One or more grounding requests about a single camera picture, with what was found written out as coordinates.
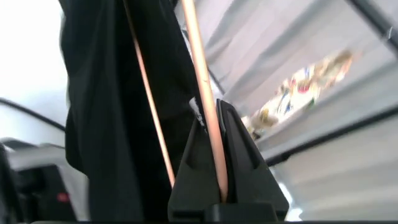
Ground black clothes rack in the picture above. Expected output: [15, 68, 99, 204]
[206, 0, 398, 167]

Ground cream printed garment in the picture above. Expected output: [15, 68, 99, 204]
[241, 49, 355, 141]

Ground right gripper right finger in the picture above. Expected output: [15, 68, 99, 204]
[216, 99, 290, 222]

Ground pink clothes hanger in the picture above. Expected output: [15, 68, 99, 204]
[123, 0, 229, 203]

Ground white curtain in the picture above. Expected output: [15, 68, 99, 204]
[174, 0, 398, 222]

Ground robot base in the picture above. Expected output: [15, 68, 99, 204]
[0, 136, 90, 223]

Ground black garment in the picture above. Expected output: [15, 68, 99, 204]
[58, 0, 206, 222]

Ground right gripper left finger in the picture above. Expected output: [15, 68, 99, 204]
[167, 119, 223, 222]

